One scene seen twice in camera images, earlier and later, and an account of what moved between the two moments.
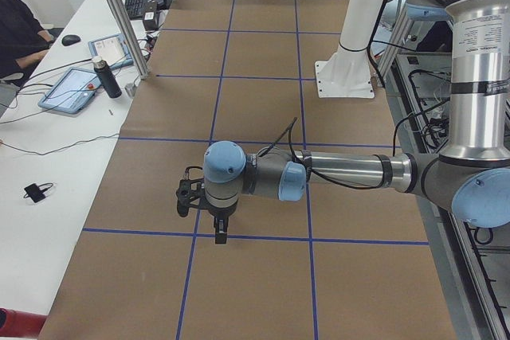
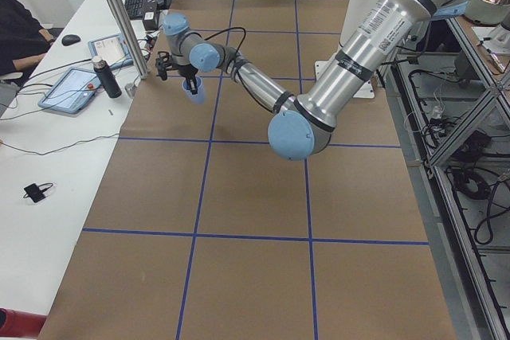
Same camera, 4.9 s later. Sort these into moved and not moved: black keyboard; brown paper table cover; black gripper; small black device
Moved: black gripper
Not moved: brown paper table cover; black keyboard; small black device
